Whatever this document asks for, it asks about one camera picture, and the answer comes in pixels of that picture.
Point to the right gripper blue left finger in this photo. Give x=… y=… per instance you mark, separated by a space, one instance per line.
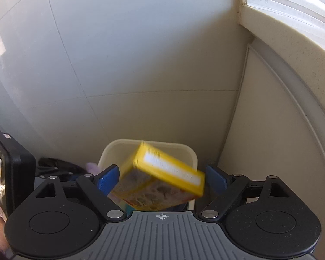
x=97 y=188

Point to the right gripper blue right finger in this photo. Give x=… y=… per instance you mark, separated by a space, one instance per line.
x=229 y=189

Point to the yellow food box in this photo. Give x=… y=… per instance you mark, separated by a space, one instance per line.
x=152 y=180

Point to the cream plastic trash bin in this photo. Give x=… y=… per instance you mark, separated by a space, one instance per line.
x=119 y=150

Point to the beige kitchen counter cabinet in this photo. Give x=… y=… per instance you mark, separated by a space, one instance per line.
x=278 y=125

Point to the black phone screen mount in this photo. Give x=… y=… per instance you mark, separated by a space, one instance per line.
x=17 y=174

